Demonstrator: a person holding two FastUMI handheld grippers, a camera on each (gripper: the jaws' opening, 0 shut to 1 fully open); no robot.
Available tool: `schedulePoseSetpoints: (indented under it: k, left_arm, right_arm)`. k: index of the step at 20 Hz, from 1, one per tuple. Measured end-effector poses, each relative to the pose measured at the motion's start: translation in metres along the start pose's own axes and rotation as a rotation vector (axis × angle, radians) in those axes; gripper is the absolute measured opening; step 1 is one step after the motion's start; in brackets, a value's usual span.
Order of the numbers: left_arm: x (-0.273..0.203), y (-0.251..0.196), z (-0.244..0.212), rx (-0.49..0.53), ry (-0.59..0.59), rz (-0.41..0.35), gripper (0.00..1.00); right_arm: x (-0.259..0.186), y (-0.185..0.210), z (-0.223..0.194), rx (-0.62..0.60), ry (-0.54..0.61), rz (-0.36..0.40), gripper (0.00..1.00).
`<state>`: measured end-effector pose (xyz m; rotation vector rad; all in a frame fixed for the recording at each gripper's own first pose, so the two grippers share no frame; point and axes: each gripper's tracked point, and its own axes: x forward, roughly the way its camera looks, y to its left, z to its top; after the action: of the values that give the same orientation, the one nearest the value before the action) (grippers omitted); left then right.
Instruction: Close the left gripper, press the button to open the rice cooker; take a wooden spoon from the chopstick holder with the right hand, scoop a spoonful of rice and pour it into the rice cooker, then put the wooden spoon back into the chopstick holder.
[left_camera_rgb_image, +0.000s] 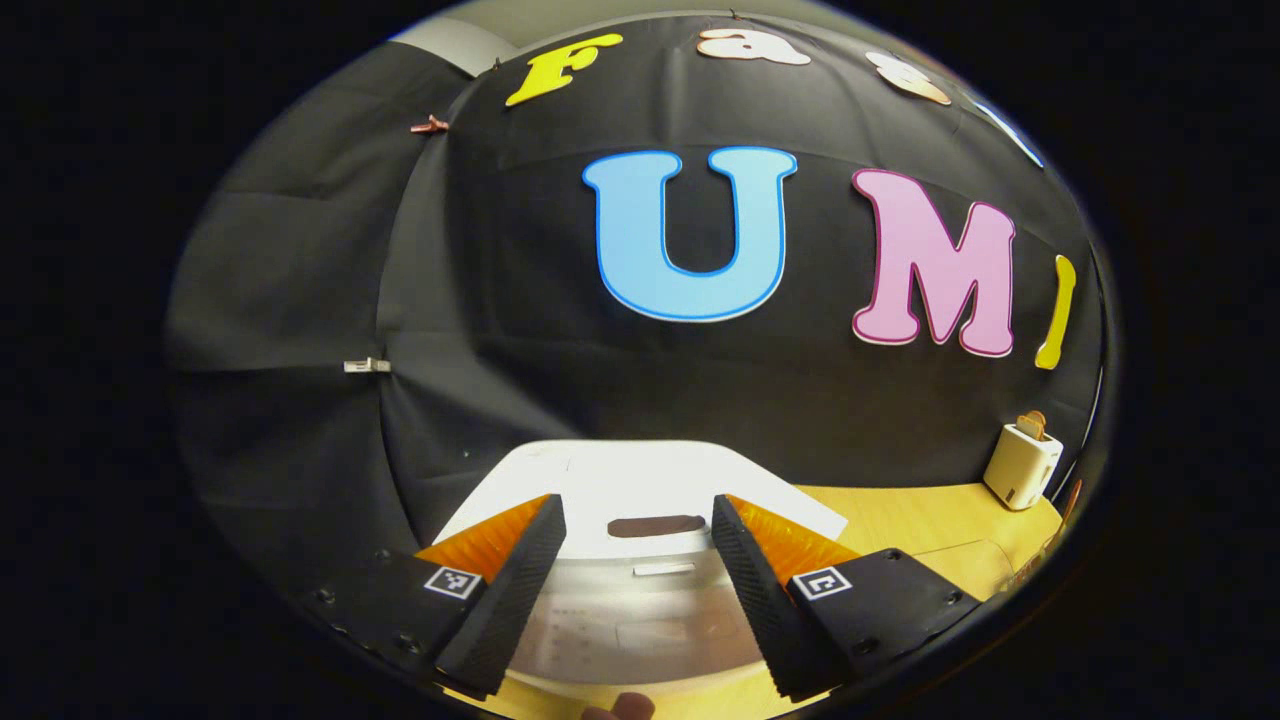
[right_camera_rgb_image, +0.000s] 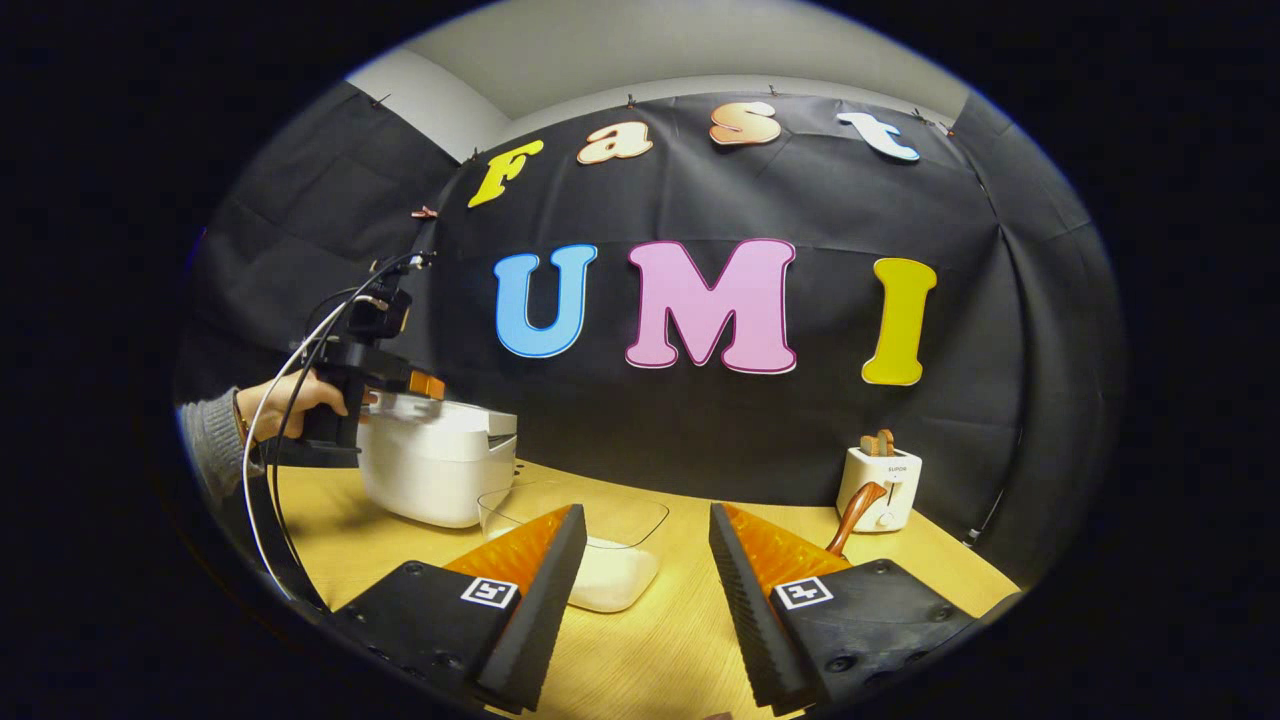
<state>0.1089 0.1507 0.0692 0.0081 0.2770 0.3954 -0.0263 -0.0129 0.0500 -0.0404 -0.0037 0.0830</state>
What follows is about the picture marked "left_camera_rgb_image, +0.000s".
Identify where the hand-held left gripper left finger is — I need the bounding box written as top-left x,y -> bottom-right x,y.
300,493 -> 568,701

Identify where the clear plastic container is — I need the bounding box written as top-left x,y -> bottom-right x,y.
900,538 -> 1053,603

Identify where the white rice cooker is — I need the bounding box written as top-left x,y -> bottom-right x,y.
430,440 -> 851,701

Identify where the thin white cable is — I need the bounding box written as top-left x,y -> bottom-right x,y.
1078,365 -> 1105,471

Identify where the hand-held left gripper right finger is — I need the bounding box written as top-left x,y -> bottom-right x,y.
711,493 -> 986,701

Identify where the black backdrop cloth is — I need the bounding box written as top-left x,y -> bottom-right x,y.
165,10 -> 1111,591

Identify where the white toaster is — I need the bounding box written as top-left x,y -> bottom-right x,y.
983,423 -> 1065,511

